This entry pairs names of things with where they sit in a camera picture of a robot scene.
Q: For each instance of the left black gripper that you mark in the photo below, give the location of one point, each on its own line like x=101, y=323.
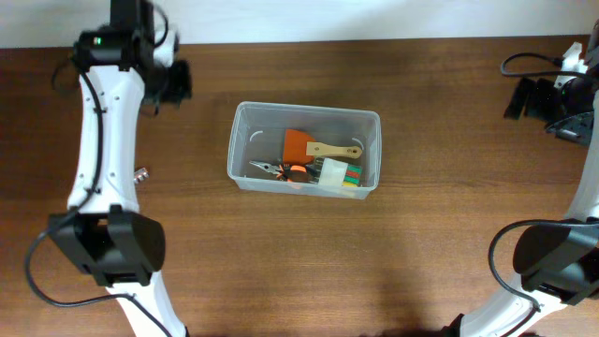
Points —
x=186, y=90

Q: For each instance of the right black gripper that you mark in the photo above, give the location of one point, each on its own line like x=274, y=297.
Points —
x=538, y=90

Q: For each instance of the orange scraper wooden handle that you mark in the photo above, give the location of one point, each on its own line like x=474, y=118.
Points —
x=300, y=149

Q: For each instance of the orange black needle-nose pliers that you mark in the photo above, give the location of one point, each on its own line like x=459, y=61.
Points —
x=289, y=173

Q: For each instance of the clear case coloured bits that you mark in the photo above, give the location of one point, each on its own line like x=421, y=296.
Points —
x=331, y=172

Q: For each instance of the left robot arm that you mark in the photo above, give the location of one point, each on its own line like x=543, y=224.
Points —
x=122, y=66

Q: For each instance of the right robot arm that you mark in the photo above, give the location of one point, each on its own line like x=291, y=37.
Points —
x=544, y=266

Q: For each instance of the clear plastic container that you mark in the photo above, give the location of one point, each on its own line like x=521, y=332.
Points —
x=258, y=133

